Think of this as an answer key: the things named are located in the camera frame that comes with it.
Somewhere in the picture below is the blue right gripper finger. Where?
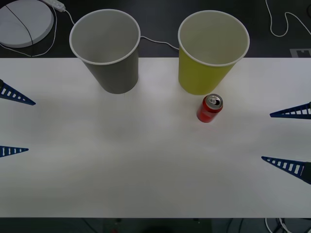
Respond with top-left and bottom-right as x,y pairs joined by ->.
261,156 -> 311,185
269,101 -> 311,119

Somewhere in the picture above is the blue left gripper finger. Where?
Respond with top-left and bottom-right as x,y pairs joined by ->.
0,79 -> 36,106
0,145 -> 29,158

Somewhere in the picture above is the red drink can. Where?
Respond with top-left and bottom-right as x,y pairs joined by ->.
196,93 -> 224,123

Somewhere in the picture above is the grey printed floor marker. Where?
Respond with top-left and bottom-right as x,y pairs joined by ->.
290,48 -> 311,58

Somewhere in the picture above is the white round disc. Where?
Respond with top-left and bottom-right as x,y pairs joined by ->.
0,0 -> 55,49

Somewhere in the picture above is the yellow-green plastic waste bin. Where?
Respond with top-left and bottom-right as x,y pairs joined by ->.
177,10 -> 251,96

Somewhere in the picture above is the white power strip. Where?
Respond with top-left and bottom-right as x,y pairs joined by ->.
40,0 -> 67,12

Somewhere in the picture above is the grey plastic waste bin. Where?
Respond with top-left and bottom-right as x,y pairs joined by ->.
69,9 -> 141,95

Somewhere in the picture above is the white cable bundle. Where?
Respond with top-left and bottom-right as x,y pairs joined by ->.
264,217 -> 294,233

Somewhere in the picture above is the thin black cable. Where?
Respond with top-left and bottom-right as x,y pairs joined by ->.
5,4 -> 34,46

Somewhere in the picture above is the thin grey looped cable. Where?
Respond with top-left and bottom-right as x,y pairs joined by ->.
0,4 -> 58,57

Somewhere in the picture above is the white wavy cable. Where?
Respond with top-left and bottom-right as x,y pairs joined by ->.
265,0 -> 311,38

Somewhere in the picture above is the white power strip cable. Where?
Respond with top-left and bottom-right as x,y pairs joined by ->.
63,9 -> 180,50

